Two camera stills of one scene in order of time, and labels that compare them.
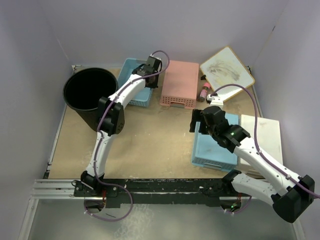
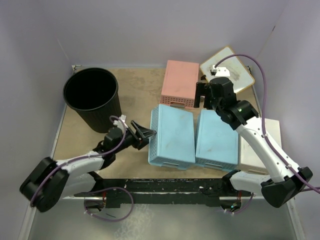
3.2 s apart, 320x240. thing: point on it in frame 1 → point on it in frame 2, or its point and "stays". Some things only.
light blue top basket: [206, 152] stays
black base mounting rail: [199, 191] stays
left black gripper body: [154, 84] → [130, 139]
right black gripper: [197, 116] → [201, 91]
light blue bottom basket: [144, 98] → [173, 145]
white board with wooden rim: [225, 68] stays
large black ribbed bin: [82, 89] stays
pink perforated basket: [180, 84] stays
